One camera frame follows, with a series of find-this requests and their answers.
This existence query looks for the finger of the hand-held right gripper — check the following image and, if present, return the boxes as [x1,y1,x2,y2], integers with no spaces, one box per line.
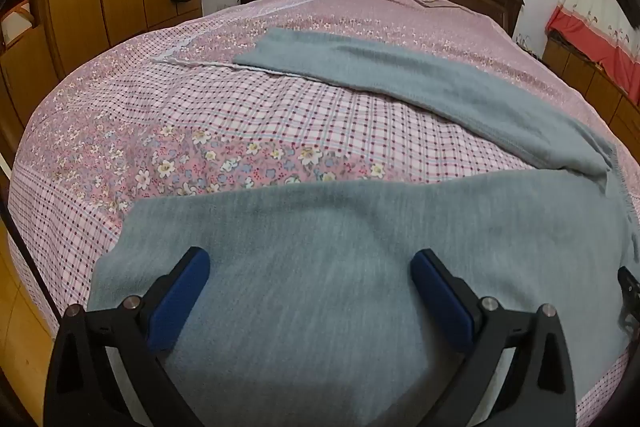
[618,266,640,308]

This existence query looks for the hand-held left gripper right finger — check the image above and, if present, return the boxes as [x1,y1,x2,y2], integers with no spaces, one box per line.
[410,249,583,427]

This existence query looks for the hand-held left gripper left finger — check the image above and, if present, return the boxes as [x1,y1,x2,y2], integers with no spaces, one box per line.
[44,247,211,427]

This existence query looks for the grey pants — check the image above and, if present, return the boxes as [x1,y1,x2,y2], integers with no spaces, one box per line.
[87,28,640,427]

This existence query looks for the pink floral checked bed cover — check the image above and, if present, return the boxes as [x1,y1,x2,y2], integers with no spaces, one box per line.
[7,0,640,427]

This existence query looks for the low wooden cabinet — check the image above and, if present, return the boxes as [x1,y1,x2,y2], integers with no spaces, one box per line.
[542,32,640,148]

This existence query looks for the red and white curtain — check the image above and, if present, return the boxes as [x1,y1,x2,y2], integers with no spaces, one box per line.
[545,0,640,105]

